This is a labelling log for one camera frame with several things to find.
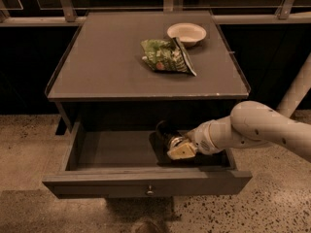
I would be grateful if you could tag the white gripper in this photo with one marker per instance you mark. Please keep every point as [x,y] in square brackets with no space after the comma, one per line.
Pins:
[201,140]

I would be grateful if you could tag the orange soda can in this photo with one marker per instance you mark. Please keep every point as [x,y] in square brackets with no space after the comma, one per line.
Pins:
[168,134]

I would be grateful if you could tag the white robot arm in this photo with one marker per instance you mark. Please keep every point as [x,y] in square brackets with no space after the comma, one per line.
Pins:
[251,125]

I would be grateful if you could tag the small metal drawer knob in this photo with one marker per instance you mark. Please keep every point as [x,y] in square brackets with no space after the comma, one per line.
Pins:
[150,191]

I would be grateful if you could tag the grey cabinet with top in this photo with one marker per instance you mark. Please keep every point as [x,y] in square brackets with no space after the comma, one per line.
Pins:
[104,81]

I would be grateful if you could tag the open grey top drawer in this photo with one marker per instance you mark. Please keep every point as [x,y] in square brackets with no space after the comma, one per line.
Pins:
[122,164]

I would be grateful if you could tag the green chip bag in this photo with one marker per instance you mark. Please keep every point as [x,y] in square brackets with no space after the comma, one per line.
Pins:
[167,56]

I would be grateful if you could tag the white paper bowl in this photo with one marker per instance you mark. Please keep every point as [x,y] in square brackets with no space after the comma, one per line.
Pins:
[188,33]

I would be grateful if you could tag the metal railing frame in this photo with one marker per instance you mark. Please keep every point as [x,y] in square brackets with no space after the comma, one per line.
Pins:
[23,13]

